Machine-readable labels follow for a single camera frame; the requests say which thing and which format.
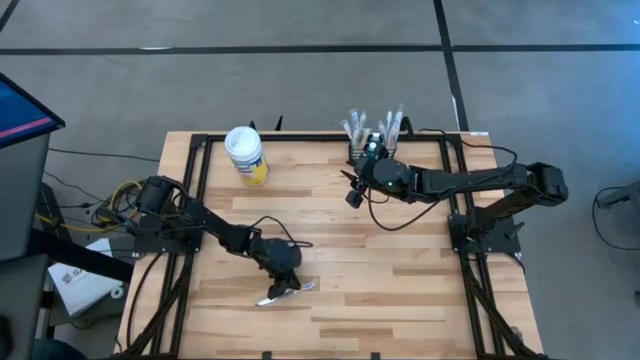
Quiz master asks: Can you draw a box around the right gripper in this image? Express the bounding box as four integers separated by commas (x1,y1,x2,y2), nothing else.
341,149,384,209

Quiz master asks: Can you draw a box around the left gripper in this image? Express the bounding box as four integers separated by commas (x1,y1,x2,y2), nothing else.
264,264,303,301

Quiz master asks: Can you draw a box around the purple toothbrush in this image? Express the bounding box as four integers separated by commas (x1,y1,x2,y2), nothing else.
255,279,320,308

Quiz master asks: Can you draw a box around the clear plastic bag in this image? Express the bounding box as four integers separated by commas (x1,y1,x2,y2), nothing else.
341,108,365,150

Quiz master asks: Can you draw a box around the teal toothbrush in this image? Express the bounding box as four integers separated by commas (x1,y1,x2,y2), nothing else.
393,102,405,146

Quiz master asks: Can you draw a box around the yellow disinfecting wipes canister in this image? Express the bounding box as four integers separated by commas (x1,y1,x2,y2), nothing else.
223,125,270,187

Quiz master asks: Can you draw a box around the white paper booklet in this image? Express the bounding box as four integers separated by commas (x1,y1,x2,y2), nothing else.
48,238,124,318

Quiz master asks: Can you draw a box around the black desk beam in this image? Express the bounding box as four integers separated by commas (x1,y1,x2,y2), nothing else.
27,228,135,284

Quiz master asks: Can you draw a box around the person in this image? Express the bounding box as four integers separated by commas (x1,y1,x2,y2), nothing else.
29,338,76,360

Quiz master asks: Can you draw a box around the grey metal stand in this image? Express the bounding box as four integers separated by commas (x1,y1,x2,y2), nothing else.
597,180,640,210

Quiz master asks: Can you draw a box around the black wire basket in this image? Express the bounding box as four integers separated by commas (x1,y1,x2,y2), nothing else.
348,133,401,164

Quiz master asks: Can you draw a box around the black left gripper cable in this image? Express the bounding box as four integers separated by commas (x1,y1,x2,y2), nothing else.
249,214,314,250

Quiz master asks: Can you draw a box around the black aluminium table frame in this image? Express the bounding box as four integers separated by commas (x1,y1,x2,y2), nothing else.
119,130,551,360

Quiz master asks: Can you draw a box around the black right gripper cable loop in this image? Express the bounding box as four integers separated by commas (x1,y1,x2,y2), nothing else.
367,192,441,233

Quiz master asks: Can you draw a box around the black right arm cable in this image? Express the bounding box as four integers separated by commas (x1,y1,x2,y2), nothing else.
417,127,519,169

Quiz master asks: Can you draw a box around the yellow cable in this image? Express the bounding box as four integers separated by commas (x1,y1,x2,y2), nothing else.
35,179,146,235

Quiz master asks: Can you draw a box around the thin black floor cable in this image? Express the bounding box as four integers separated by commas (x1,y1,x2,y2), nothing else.
47,147,161,164

